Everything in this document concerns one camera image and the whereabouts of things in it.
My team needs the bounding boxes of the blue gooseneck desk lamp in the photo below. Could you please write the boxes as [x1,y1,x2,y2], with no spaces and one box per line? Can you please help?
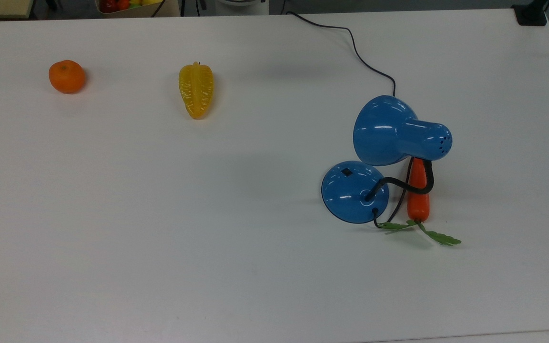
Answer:
[321,95,453,224]

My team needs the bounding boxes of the yellow toy starfruit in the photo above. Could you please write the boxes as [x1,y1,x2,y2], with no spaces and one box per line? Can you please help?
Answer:
[178,61,214,120]

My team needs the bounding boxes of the orange toy carrot green leaves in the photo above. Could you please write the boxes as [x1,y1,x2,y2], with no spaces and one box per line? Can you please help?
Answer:
[378,157,462,246]

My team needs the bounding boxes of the basket of toy fruit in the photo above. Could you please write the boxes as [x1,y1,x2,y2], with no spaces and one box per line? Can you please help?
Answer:
[95,0,181,18]

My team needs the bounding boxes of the orange toy mandarin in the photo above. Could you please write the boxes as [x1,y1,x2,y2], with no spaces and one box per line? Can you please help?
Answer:
[49,60,86,94]

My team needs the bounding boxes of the black lamp power cable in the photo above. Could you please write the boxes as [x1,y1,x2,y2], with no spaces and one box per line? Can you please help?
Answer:
[285,10,416,229]

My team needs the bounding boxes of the black clamp mount block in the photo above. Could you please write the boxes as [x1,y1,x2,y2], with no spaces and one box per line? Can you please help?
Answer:
[512,0,549,27]

